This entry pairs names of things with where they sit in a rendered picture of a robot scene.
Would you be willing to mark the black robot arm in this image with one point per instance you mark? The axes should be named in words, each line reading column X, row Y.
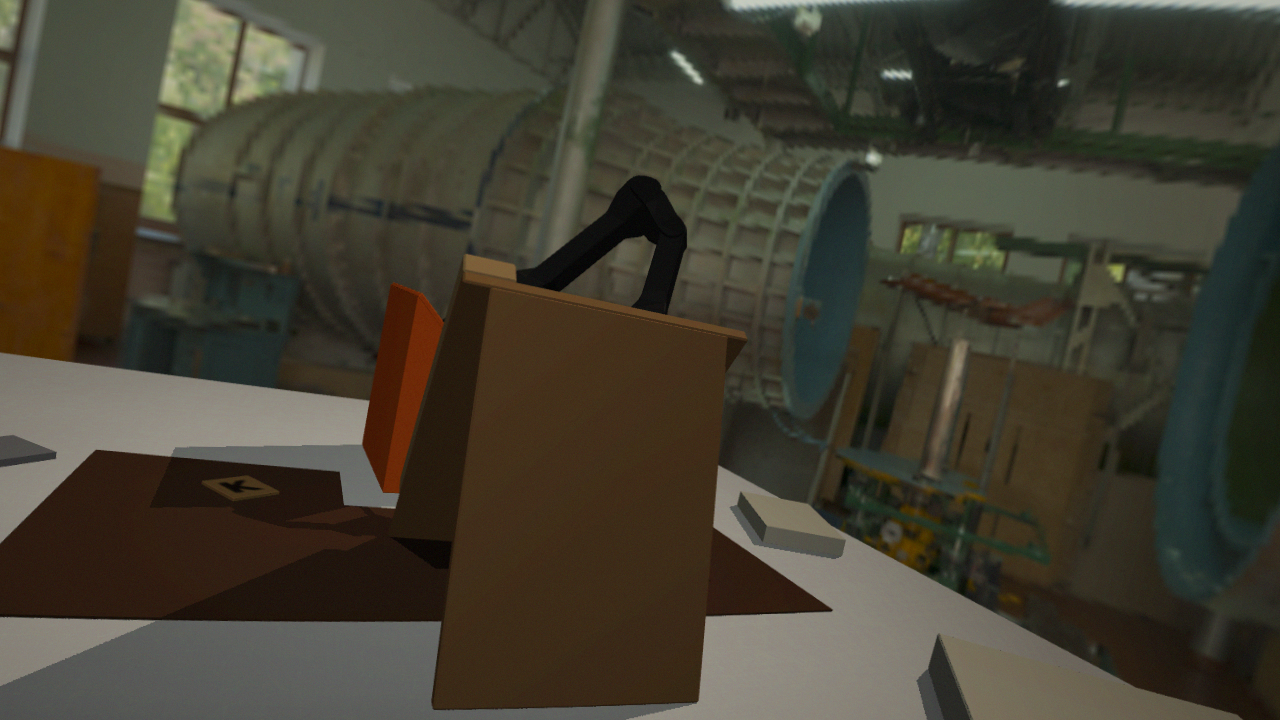
column 639, row 208

